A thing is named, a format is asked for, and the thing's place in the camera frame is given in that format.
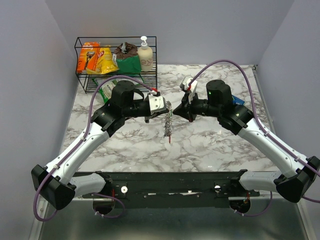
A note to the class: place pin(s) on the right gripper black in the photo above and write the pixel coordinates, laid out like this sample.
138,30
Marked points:
185,109

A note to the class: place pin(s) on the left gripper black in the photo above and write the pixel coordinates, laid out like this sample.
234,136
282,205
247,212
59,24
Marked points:
151,115

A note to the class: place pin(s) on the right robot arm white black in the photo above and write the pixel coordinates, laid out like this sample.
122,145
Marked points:
296,171

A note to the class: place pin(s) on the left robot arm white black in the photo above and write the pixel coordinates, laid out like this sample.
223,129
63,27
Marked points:
87,145

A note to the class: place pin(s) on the blue green small box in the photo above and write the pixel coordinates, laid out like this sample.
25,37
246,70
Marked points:
237,100

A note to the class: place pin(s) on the green white snack bag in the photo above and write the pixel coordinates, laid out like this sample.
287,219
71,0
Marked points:
105,92

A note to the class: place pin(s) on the green and brown bag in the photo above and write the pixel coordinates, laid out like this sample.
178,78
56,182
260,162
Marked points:
125,56

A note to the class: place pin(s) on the beige soap pump bottle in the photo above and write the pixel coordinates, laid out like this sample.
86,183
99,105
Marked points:
145,54

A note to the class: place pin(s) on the yellow chips bag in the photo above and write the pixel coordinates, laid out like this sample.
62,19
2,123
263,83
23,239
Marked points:
104,63

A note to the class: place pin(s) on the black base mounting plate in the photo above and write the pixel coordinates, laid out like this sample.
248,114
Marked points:
156,190

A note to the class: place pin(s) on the orange razor package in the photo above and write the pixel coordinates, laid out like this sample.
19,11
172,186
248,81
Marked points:
88,56

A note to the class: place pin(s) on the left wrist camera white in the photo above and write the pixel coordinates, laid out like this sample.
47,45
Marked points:
157,103

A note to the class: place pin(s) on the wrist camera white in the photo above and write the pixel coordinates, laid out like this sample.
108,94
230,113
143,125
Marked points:
157,103
189,87

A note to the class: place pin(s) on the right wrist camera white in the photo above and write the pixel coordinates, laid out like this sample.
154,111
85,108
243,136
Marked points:
189,87

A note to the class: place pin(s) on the black wire shelf rack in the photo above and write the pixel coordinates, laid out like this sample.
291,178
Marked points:
89,81

